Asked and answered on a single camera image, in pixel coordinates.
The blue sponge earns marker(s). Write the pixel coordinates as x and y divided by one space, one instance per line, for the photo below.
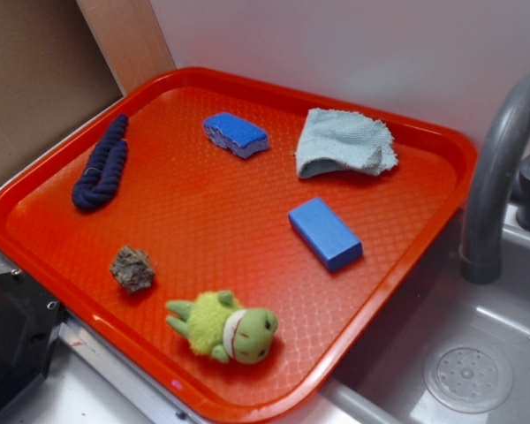
234 133

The round sink drain cover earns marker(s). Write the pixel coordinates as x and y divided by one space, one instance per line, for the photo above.
468 376

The light blue folded cloth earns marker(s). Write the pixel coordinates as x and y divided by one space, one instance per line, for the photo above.
338 140

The green plush frog toy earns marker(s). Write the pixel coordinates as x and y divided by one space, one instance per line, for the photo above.
216 325

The grey plastic sink basin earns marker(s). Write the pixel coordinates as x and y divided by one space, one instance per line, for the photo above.
380 380

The orange plastic tray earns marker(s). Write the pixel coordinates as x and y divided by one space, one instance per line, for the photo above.
144 174

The light wooden board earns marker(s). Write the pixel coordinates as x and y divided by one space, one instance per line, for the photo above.
130 39

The blue rectangular block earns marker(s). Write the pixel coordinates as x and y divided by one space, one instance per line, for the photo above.
325 234

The grey curved faucet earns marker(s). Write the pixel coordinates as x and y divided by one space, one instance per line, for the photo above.
495 179

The brown cardboard panel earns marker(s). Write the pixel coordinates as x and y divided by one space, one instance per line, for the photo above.
53 79

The brown rough rock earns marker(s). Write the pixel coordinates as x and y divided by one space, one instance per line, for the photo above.
132 270

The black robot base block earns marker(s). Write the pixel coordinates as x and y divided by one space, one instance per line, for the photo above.
30 318

